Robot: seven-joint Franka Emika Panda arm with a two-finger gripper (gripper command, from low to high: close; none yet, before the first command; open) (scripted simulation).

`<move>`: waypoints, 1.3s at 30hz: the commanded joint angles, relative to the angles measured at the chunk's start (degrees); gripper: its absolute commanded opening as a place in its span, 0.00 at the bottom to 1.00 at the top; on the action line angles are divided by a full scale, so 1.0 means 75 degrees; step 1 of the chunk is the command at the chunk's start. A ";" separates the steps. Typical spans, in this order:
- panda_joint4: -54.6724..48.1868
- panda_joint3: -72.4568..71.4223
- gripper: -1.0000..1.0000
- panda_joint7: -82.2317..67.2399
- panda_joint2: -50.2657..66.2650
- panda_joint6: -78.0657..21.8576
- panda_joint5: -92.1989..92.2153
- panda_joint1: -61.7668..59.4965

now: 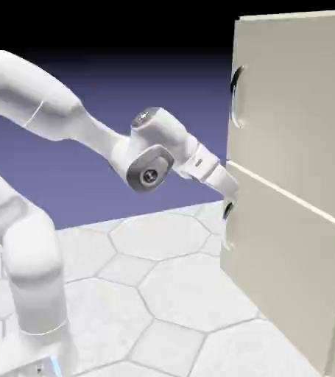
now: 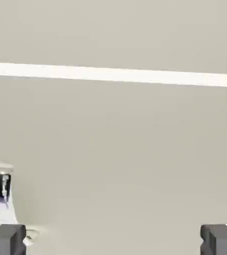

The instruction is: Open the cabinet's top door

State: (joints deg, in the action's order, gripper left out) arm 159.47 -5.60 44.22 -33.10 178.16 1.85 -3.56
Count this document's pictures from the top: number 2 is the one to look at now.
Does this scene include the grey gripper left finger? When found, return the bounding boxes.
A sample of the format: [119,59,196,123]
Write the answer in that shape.
[0,224,27,255]

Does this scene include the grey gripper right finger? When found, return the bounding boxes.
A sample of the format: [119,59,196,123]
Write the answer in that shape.
[200,223,227,255]

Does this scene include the beige cabinet door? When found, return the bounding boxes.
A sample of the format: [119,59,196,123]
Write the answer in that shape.
[0,0,227,75]
[0,75,227,255]

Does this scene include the beige painted cabinet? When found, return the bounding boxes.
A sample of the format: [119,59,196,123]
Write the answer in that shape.
[0,0,227,255]

